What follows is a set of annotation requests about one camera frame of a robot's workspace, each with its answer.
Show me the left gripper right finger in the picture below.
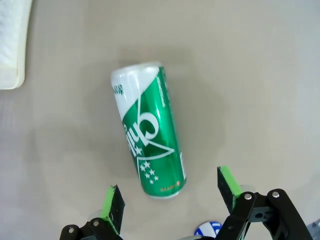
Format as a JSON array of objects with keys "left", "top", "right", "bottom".
[{"left": 215, "top": 164, "right": 312, "bottom": 240}]

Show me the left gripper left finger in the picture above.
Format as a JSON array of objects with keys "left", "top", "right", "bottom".
[{"left": 59, "top": 184, "right": 126, "bottom": 240}]

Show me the blue white drink can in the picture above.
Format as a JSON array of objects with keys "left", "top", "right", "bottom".
[{"left": 194, "top": 220, "right": 223, "bottom": 237}]

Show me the green Chilsung soda can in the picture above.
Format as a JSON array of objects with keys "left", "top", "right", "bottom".
[{"left": 110, "top": 61, "right": 188, "bottom": 200}]

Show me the cream folding basket brown rim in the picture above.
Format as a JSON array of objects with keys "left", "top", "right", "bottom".
[{"left": 0, "top": 0, "right": 33, "bottom": 90}]

